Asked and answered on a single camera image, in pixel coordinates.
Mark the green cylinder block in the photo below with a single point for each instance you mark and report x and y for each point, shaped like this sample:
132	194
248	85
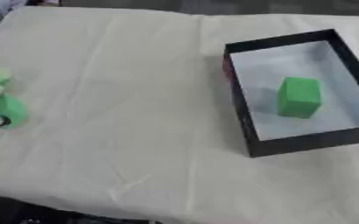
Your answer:
10	110

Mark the black box with white inside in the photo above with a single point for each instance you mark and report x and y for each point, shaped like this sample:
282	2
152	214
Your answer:
249	128

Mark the green rectangular block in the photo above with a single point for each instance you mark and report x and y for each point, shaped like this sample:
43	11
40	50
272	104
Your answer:
299	97

